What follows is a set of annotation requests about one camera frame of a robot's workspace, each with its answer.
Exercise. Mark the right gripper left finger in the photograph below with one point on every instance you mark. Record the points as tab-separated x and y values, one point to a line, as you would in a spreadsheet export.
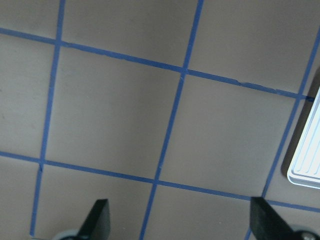
97	225

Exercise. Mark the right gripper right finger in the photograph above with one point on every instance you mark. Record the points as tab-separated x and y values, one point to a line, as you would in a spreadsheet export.
266	223

